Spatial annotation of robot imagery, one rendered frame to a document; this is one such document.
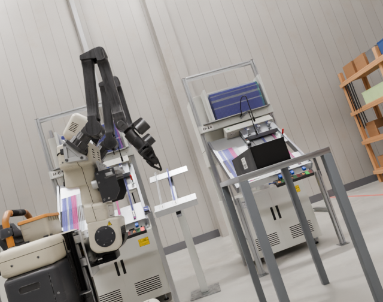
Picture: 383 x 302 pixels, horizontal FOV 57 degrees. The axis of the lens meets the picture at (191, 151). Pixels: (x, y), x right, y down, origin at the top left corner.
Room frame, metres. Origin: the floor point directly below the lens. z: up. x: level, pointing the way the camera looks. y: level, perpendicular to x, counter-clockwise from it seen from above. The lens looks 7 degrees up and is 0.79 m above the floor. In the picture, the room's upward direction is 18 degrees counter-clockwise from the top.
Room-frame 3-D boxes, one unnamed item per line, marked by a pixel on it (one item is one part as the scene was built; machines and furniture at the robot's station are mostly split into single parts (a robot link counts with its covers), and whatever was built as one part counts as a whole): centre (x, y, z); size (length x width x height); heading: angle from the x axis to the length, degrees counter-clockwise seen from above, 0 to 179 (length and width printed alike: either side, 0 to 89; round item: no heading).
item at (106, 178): (1.92, 0.47, 0.99); 0.28 x 0.16 x 0.22; 5
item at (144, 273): (3.39, 0.93, 0.31); 0.70 x 0.65 x 0.62; 99
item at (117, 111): (1.72, 0.28, 1.40); 0.11 x 0.06 x 0.43; 4
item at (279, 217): (3.44, -0.54, 0.65); 1.01 x 0.73 x 1.29; 9
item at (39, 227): (1.88, 0.88, 0.87); 0.23 x 0.15 x 0.11; 5
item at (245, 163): (1.98, -0.33, 0.86); 0.57 x 0.17 x 0.11; 4
